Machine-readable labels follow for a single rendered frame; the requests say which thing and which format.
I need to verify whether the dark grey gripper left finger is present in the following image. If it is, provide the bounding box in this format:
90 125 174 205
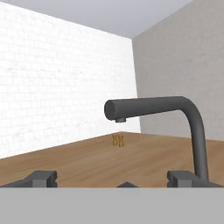
0 170 59 188

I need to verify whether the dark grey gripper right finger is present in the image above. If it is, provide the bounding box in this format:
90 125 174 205
166 171 224 188

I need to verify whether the dark grey sink faucet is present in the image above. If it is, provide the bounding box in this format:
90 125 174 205
103 95 210 188

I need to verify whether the small wooden shaker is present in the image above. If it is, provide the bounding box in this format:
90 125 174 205
112 134 120 148
117 135 126 148

